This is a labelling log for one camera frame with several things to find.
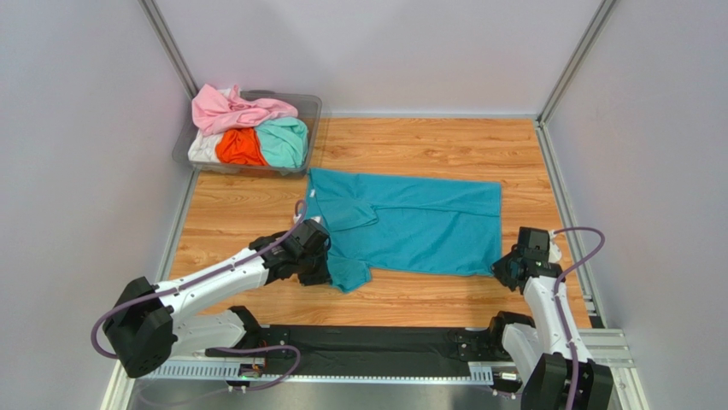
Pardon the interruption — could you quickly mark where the white t shirt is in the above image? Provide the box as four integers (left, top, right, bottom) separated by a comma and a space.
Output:
187, 131, 224, 163

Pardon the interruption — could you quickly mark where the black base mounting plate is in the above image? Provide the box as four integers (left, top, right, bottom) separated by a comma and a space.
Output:
250, 324, 525, 379

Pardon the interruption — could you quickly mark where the small electronics board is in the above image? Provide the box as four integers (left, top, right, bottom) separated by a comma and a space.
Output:
237, 363, 265, 379

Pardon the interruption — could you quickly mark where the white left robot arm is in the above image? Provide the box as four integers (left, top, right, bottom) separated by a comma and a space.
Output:
91, 219, 331, 378

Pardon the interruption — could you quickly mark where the teal t shirt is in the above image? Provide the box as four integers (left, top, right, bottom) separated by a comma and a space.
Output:
306, 168, 502, 293

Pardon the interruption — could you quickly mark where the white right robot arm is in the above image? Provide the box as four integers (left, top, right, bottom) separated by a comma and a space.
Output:
490, 227, 614, 409

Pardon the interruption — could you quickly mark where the mint green t shirt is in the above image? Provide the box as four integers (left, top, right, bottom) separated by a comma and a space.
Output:
255, 117, 308, 168

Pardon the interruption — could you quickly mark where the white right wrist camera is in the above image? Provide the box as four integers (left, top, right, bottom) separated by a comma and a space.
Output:
548, 230, 563, 264

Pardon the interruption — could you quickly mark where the clear plastic storage bin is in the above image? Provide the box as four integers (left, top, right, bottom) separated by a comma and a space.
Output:
173, 85, 323, 176

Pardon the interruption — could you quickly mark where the left aluminium corner post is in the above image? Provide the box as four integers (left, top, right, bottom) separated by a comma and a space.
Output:
138, 0, 198, 100

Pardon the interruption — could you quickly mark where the pink t shirt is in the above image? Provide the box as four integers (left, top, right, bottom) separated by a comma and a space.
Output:
191, 85, 298, 137

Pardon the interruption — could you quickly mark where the orange t shirt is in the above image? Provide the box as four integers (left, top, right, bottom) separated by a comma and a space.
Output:
216, 128, 268, 167

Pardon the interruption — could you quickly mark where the aluminium frame rail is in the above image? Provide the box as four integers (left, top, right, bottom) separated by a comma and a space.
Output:
537, 0, 619, 128

